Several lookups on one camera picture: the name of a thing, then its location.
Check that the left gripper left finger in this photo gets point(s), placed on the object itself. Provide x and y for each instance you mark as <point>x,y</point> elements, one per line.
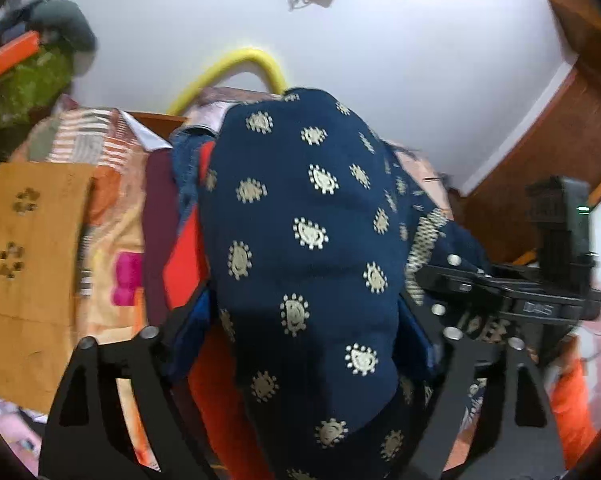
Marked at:
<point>115,415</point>

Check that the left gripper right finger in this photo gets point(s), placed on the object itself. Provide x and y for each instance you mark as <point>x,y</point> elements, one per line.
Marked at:
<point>516,436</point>

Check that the navy patterned hooded garment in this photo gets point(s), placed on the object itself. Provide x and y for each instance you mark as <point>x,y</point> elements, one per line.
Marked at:
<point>312,233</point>

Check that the dark folded clothes stack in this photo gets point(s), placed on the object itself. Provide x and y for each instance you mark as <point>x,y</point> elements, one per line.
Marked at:
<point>159,226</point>

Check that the printed bed blanket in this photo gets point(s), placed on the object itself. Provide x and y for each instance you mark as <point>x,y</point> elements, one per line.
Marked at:
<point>113,224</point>

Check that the red folded garment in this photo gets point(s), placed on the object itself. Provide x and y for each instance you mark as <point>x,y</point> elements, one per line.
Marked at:
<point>205,357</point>

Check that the brown wooden door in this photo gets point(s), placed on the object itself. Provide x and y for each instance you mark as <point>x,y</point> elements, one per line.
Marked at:
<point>565,140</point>

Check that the wooden wardrobe with sliding door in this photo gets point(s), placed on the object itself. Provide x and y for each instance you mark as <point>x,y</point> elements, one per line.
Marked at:
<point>581,24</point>

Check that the wooden folding lap desk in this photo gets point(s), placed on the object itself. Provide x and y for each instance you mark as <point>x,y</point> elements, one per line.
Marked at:
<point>42,207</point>

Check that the yellow foam tube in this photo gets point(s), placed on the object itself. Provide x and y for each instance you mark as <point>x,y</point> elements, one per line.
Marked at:
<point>233,62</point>

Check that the orange box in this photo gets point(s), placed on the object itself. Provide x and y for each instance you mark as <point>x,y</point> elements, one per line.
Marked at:
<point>19,49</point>

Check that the grey neck pillow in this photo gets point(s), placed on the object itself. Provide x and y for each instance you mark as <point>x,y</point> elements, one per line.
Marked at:
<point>64,18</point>

